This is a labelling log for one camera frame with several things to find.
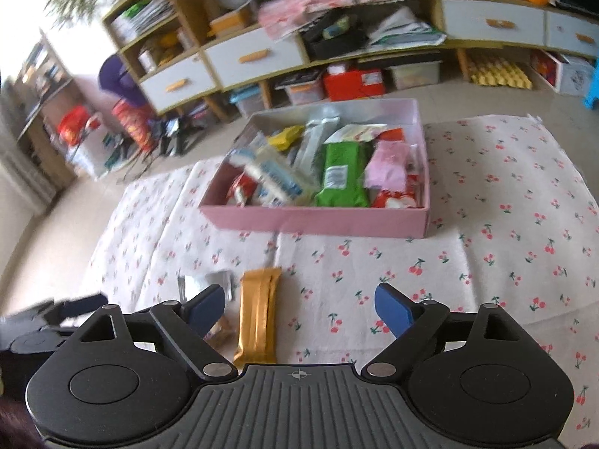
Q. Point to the red box under cabinet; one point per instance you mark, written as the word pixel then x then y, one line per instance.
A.
pixel 354 84

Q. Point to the green snack package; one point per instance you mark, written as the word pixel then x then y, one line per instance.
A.
pixel 343 176

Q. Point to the red lantern decoration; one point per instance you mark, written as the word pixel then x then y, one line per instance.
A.
pixel 136 122

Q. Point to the red white snack bag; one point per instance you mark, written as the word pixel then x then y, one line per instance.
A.
pixel 409 199

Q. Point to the gold snack bar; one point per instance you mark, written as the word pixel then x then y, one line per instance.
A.
pixel 257 319

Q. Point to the cherry print table cloth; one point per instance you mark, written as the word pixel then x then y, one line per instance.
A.
pixel 512 223

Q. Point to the wooden cabinet with white drawers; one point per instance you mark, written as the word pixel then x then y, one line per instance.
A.
pixel 178 51

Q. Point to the white printed carton box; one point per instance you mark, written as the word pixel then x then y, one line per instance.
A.
pixel 565 74

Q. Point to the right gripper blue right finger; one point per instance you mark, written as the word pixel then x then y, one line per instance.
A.
pixel 394 309

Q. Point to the yellow snack bag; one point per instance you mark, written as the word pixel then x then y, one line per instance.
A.
pixel 284 139

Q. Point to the pink cardboard box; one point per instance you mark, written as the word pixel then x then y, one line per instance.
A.
pixel 229 201

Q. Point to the yellow egg tray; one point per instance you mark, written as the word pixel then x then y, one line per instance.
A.
pixel 489 70

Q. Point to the clear cracker pack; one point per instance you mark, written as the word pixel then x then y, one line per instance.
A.
pixel 279 185

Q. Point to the purple cap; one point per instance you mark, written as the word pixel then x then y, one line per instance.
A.
pixel 114 77

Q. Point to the pink wafer snack package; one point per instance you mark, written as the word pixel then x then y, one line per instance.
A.
pixel 387 169

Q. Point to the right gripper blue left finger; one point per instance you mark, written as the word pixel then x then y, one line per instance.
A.
pixel 205 309

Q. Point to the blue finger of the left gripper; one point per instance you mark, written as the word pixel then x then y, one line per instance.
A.
pixel 82 306

